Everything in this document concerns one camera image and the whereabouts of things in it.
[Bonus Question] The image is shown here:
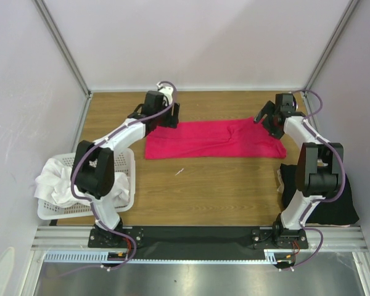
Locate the pink t shirt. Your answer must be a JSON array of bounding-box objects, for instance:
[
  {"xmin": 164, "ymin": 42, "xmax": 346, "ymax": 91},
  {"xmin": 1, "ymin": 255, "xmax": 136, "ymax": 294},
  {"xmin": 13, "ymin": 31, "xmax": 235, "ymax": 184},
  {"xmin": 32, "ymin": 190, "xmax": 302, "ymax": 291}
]
[{"xmin": 145, "ymin": 117, "xmax": 287, "ymax": 160}]

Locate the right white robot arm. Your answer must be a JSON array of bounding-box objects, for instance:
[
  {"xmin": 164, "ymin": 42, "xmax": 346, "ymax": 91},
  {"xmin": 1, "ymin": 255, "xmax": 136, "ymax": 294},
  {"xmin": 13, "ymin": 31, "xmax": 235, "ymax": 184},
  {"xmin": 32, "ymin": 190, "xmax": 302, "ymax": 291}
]
[{"xmin": 254, "ymin": 92, "xmax": 345, "ymax": 249}]

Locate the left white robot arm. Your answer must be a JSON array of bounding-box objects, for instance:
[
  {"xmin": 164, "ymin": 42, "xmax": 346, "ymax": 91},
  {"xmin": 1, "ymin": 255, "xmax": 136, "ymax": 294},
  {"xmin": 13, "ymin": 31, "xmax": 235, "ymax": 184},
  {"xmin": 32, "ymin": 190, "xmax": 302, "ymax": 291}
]
[{"xmin": 70, "ymin": 84, "xmax": 179, "ymax": 248}]

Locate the white laundry basket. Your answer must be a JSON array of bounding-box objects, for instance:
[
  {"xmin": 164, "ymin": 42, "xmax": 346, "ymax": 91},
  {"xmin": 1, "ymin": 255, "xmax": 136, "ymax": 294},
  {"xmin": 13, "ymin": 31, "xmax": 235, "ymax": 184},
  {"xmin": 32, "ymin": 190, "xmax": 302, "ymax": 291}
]
[{"xmin": 37, "ymin": 148, "xmax": 136, "ymax": 220}]

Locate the black folded t shirt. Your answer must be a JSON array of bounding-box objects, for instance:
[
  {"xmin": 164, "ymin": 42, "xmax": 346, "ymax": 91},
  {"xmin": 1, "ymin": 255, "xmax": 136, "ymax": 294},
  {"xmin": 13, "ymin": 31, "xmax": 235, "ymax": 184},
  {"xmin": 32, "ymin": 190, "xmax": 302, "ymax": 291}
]
[{"xmin": 277, "ymin": 163, "xmax": 360, "ymax": 226}]

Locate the white crumpled t shirt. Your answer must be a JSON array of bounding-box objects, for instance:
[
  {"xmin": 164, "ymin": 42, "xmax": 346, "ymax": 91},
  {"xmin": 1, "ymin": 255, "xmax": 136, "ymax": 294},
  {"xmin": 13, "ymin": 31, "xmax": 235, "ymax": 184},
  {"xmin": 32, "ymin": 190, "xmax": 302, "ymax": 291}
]
[{"xmin": 35, "ymin": 158, "xmax": 131, "ymax": 208}]

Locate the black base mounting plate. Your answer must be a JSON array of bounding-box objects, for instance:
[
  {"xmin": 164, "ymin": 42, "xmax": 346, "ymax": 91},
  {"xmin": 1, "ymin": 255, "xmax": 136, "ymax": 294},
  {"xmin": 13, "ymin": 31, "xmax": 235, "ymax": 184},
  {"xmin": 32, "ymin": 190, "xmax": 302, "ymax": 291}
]
[{"xmin": 88, "ymin": 226, "xmax": 308, "ymax": 261}]

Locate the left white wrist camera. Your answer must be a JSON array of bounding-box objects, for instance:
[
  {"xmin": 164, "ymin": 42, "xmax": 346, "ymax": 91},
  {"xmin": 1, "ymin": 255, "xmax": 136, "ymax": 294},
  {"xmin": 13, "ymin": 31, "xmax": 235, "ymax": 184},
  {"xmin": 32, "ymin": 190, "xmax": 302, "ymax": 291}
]
[{"xmin": 157, "ymin": 81, "xmax": 177, "ymax": 105}]

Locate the aluminium frame rail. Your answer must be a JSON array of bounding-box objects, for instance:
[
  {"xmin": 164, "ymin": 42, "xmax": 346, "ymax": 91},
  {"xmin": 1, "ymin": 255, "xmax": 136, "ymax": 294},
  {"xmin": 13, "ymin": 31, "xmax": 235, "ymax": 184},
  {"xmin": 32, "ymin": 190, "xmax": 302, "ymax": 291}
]
[{"xmin": 31, "ymin": 226, "xmax": 368, "ymax": 265}]

